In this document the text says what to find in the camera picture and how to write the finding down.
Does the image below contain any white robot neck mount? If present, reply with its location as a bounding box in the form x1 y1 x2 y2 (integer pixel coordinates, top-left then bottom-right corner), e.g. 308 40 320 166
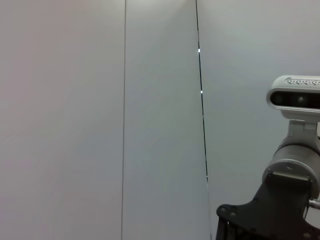
279 114 320 148

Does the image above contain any right gripper grey cable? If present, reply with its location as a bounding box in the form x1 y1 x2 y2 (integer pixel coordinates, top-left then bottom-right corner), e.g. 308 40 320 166
304 198 320 221

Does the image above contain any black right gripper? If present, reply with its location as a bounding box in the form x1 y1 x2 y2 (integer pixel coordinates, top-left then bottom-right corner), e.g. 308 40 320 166
215 172 320 240

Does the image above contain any silver robot head camera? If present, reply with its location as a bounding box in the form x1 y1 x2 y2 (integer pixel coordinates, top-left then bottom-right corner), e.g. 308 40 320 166
266 74 320 117

